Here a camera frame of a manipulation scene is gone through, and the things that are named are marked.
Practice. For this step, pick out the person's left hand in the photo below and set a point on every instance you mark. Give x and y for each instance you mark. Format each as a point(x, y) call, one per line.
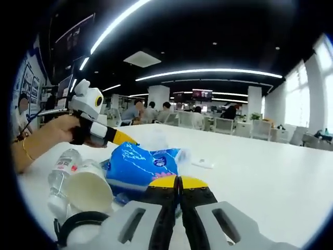
point(65, 130)

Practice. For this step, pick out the blue tissue packet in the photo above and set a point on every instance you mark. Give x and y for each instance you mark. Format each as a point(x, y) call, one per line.
point(138, 166)

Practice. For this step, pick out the white and blue wipes packet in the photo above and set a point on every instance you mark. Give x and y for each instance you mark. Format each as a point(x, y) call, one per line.
point(122, 199)

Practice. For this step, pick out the white paper cup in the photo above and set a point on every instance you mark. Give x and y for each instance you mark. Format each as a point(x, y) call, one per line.
point(89, 190)

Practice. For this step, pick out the green potted plant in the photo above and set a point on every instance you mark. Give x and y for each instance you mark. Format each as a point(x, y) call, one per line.
point(256, 115)

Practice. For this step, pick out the square ceiling panel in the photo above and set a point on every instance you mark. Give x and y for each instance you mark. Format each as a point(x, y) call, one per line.
point(142, 59)

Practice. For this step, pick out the large bright windows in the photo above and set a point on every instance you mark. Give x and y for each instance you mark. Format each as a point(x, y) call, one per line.
point(299, 99)

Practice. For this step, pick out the small white item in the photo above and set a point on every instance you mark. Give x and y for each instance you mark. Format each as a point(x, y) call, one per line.
point(202, 163)

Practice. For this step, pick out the long ceiling light strip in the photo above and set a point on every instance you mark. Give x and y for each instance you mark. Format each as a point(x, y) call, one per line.
point(208, 71)
point(114, 26)

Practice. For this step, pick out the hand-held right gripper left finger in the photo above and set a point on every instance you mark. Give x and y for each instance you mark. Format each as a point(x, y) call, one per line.
point(140, 224)

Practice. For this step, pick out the clear plastic water bottle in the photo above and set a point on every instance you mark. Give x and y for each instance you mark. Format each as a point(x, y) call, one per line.
point(63, 169)

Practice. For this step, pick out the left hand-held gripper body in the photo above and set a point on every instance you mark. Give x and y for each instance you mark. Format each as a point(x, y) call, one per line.
point(88, 104)

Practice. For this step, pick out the small hanging screen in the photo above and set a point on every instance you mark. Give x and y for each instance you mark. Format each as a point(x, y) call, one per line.
point(202, 94)

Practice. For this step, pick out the row of white office chairs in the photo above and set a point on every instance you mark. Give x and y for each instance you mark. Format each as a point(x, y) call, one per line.
point(234, 125)

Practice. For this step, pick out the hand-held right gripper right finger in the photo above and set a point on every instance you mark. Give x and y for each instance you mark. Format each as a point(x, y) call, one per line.
point(208, 224)

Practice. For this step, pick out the open laptop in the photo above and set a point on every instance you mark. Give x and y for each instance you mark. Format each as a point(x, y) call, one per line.
point(64, 91)

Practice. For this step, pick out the dark hanging display screen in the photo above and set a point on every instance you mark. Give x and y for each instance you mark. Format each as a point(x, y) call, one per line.
point(74, 36)

